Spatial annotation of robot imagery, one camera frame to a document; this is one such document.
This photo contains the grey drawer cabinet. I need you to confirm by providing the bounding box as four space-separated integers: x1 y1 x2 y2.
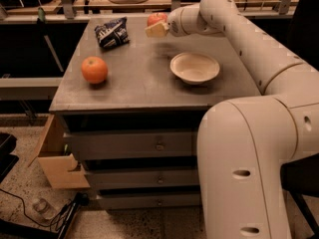
50 15 258 210

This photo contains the cardboard box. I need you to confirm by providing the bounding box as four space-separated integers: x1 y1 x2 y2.
29 115 90 189

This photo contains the white paper bowl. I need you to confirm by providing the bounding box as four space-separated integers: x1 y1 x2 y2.
169 52 220 85

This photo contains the blue chip bag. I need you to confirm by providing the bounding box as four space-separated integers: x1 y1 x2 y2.
95 17 130 49

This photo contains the red apple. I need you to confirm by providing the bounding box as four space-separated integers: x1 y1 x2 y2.
147 12 167 26

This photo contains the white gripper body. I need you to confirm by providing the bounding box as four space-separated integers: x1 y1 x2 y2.
167 7 186 37

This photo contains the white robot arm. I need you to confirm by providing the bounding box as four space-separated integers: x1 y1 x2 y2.
146 0 319 239

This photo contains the orange fruit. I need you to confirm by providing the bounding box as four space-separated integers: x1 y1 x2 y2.
81 57 108 84

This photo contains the black office chair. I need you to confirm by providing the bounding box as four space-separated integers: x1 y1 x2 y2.
280 0 319 239

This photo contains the clear plastic water bottle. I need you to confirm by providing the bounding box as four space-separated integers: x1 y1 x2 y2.
32 198 56 221

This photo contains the black floor cable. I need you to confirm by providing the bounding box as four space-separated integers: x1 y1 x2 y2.
0 186 90 233

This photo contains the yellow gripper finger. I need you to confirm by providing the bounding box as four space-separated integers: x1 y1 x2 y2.
145 22 168 38

